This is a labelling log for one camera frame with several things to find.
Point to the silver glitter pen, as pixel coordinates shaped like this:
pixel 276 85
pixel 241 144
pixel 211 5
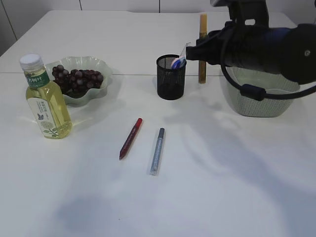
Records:
pixel 157 153

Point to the yellow tea bottle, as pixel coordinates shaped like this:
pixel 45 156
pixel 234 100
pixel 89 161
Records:
pixel 45 99

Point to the clear plastic ruler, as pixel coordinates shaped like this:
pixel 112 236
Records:
pixel 183 52

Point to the blue small scissors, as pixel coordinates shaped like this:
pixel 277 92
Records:
pixel 178 62

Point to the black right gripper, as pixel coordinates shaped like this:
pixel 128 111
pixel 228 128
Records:
pixel 212 49

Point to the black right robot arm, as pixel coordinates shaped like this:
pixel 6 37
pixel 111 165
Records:
pixel 247 41

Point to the green wavy plastic plate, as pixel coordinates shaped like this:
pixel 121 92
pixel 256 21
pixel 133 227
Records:
pixel 83 63

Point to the red glitter pen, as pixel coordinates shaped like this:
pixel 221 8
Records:
pixel 126 146

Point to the artificial red grape bunch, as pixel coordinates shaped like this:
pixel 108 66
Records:
pixel 76 83

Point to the black mesh pen holder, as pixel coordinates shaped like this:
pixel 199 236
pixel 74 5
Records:
pixel 170 82

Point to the green plastic woven basket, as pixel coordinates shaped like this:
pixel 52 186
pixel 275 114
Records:
pixel 272 83

